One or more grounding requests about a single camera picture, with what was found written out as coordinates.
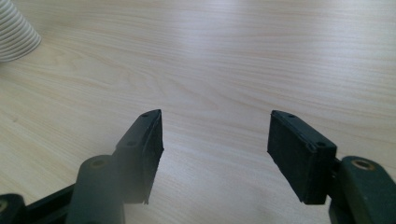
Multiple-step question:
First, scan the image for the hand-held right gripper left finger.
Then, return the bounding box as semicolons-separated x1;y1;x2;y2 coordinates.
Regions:
112;108;164;205

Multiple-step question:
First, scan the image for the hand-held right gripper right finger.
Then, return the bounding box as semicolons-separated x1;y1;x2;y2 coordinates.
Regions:
266;109;338;205

